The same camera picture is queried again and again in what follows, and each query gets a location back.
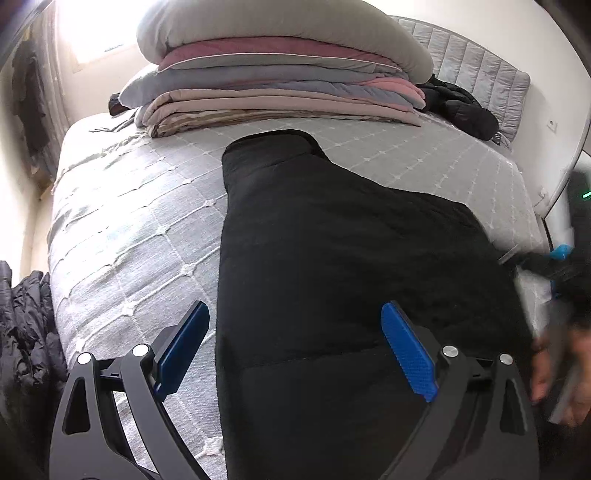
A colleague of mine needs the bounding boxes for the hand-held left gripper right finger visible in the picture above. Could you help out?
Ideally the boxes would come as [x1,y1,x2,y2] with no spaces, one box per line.
[379,301,540,480]

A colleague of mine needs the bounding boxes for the dark cloth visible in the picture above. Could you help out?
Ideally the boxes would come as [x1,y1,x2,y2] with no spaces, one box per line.
[108,92,136,117]

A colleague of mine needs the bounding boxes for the window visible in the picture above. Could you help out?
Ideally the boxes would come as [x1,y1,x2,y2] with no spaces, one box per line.
[55,0,141,65]

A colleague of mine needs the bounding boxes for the stack of folded blankets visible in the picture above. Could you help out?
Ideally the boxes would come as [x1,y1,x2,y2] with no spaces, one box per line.
[137,0,435,84]

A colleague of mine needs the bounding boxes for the dark grey puffer jacket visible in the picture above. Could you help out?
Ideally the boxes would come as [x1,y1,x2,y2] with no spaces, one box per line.
[0,261,70,416]

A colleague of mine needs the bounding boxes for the large black coat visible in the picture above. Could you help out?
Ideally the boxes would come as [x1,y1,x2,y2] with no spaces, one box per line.
[215,130,536,480]

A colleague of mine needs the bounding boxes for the person's right hand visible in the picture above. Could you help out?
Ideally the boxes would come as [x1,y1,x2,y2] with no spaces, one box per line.
[530,323,591,428]

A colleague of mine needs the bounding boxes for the grey quilted headboard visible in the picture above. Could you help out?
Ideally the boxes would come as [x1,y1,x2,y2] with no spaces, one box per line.
[388,16,532,151]

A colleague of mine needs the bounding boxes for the dark hanging clothes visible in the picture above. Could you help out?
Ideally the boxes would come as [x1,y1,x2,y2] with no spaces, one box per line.
[11,39,52,174]

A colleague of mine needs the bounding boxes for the black puffer jacket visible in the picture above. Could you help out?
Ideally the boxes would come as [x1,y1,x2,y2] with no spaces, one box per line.
[418,75,499,142]

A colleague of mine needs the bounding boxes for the grey folded blanket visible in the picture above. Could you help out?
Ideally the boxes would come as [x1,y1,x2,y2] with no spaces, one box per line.
[117,65,426,112]

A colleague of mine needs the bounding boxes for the pink folded blanket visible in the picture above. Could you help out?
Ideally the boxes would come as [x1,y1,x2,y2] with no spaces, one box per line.
[159,39,403,75]

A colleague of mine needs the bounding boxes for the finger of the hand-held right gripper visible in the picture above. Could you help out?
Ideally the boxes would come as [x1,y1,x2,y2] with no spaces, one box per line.
[498,251,555,280]

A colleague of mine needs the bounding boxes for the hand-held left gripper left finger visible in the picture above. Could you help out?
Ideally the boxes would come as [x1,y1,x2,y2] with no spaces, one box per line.
[48,300,211,480]

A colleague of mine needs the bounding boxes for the bed with quilted cover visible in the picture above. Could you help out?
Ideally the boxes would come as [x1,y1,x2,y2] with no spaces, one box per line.
[46,108,555,480]

